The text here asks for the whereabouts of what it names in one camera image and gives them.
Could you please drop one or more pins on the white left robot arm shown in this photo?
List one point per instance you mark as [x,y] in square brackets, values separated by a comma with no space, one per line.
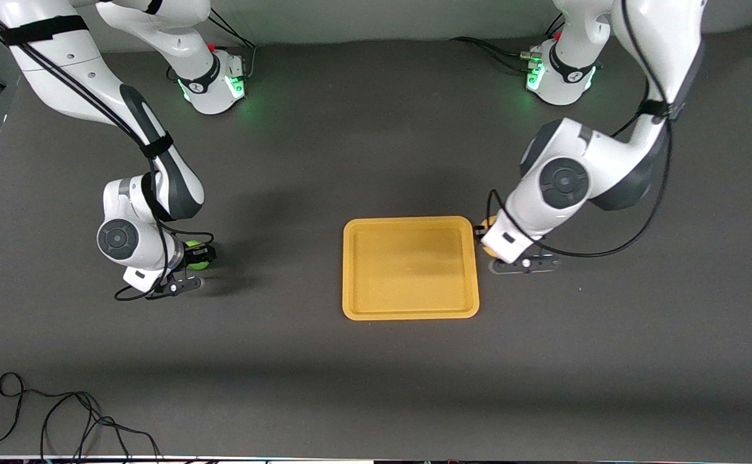
[562,183]

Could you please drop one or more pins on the dark grey table mat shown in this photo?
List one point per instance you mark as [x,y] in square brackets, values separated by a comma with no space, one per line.
[376,161]

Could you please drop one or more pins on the orange plastic tray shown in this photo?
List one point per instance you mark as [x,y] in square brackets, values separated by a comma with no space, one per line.
[411,267]

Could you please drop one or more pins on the yellow potato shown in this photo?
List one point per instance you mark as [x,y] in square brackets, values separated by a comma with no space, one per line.
[488,223]

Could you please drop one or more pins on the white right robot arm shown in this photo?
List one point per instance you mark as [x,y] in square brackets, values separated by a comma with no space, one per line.
[156,187]

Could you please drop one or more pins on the green apple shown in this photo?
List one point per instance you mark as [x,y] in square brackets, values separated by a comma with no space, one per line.
[196,263]

